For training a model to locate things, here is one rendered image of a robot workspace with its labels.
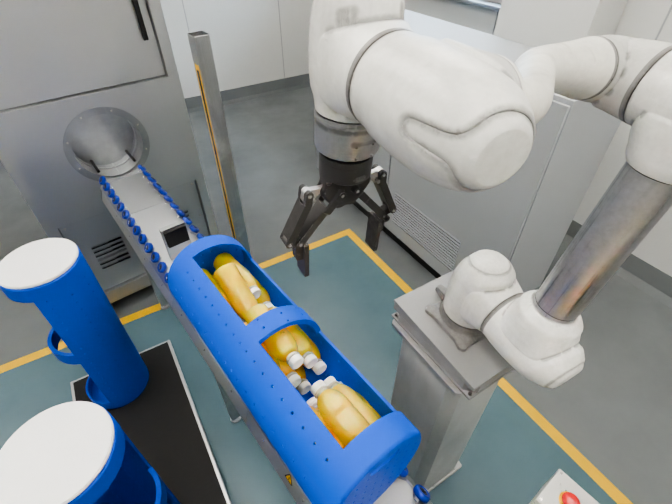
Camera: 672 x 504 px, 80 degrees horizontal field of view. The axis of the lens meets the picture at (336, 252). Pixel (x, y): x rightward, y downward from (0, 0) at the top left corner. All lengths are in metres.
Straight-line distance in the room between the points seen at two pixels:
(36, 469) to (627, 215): 1.41
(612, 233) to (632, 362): 2.16
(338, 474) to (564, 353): 0.58
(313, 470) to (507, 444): 1.58
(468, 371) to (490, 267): 0.31
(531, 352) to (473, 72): 0.82
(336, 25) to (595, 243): 0.67
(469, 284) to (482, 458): 1.35
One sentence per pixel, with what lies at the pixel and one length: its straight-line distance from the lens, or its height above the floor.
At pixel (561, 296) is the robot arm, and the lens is 1.01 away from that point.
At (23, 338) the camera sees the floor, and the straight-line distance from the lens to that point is 3.23.
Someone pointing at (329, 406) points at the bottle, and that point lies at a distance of 0.99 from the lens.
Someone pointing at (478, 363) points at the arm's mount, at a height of 1.06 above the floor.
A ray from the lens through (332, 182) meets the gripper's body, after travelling 0.56.
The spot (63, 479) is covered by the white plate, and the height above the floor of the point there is 1.04.
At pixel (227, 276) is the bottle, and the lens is 1.28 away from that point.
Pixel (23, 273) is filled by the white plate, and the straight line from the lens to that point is 1.87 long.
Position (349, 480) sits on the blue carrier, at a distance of 0.92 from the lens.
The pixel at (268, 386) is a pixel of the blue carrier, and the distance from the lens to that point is 1.03.
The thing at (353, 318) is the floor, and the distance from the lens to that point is 2.67.
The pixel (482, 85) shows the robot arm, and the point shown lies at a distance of 0.35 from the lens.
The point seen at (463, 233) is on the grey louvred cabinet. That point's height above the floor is 0.54.
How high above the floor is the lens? 2.08
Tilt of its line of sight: 42 degrees down
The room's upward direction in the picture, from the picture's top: straight up
